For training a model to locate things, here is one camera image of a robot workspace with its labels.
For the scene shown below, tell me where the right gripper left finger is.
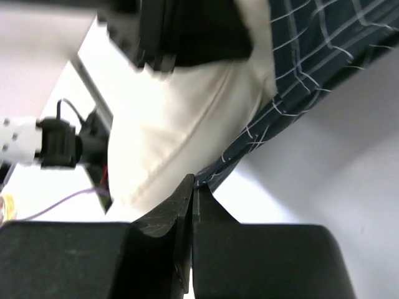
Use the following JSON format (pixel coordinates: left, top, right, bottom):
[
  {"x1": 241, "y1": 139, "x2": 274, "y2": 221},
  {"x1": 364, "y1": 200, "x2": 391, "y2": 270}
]
[{"x1": 1, "y1": 174, "x2": 194, "y2": 298}]

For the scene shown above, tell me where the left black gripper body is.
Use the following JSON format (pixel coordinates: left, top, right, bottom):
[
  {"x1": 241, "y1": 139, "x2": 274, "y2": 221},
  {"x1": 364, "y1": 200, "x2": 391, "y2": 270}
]
[{"x1": 97, "y1": 1, "x2": 253, "y2": 73}]

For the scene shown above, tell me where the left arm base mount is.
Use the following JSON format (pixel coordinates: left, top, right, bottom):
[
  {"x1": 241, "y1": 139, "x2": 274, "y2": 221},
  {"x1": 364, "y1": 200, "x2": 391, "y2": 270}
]
[{"x1": 55, "y1": 98, "x2": 115, "y2": 216}]

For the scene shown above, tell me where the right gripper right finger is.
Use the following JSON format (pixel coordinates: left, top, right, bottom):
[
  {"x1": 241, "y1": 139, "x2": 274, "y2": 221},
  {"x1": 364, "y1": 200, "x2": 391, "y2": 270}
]
[{"x1": 192, "y1": 186, "x2": 355, "y2": 299}]

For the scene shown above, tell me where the dark plaid pillowcase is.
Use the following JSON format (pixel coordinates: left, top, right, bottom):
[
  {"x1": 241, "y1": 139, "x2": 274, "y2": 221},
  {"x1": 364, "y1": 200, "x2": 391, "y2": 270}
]
[{"x1": 195, "y1": 0, "x2": 398, "y2": 190}]

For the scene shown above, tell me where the cream bear pillow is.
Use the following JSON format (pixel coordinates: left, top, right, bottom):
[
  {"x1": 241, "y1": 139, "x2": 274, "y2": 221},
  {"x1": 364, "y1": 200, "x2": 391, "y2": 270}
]
[{"x1": 108, "y1": 1, "x2": 277, "y2": 214}]

